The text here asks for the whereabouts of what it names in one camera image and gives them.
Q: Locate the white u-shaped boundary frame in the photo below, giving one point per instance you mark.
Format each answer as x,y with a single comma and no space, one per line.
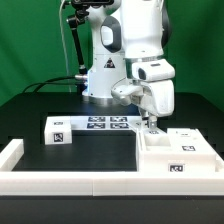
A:
22,183

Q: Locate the white cabinet body box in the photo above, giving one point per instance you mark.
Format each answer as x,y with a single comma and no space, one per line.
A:
154,155

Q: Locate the white cabinet top block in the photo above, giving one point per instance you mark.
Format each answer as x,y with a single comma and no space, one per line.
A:
58,130

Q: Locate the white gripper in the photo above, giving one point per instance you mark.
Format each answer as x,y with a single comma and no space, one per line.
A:
157,98

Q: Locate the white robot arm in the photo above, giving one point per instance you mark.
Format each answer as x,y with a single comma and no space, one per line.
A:
128,64

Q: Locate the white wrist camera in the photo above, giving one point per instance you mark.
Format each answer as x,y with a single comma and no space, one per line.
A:
123,92

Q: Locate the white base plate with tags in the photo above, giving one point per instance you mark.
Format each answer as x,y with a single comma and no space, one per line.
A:
106,122

